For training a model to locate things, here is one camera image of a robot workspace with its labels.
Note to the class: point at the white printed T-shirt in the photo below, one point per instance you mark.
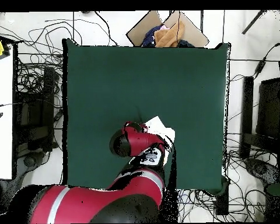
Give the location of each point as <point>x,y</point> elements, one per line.
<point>163,130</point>

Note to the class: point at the dark green table cloth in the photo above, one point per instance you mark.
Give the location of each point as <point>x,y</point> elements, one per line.
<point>130,81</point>

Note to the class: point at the tan folded garment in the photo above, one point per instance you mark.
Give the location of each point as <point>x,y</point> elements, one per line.
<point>170,36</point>

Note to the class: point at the black upright stand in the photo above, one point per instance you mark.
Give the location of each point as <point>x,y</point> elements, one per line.
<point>247,105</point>

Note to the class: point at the black thin rod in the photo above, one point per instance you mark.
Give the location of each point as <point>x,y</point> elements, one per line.
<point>253,22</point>

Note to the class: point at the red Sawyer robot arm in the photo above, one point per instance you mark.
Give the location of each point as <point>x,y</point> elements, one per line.
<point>121,200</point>

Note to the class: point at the dark blue garment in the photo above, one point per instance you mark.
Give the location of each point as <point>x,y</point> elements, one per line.
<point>149,37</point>

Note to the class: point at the open cardboard box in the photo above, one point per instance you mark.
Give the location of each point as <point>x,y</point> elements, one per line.
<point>193,32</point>

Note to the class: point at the black power adapter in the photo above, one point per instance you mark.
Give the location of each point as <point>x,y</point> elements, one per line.
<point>259,67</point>

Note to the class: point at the white desk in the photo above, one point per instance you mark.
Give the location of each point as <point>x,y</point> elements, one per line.
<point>1,116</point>

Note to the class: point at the grey swivel chair base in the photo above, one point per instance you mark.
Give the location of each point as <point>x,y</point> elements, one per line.
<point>29,161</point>
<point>261,168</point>

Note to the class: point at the black computer tower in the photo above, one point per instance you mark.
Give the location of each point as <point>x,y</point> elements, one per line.
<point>35,112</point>

